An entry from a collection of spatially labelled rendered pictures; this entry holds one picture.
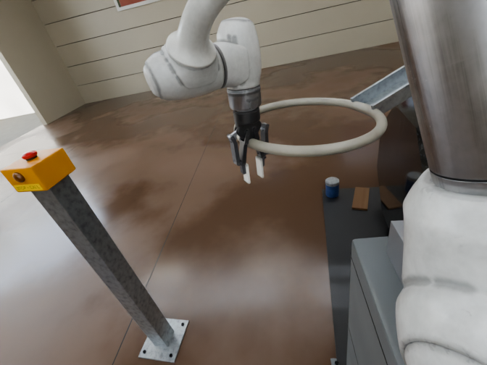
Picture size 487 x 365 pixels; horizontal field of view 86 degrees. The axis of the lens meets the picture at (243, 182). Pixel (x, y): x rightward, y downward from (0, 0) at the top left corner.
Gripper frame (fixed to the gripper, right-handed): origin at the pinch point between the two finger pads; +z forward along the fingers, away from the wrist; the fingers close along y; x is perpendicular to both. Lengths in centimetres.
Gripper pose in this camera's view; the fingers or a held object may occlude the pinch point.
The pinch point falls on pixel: (253, 170)
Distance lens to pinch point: 83.0
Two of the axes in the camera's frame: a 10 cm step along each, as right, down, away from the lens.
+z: 1.2, 8.4, 5.3
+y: 8.5, -3.6, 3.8
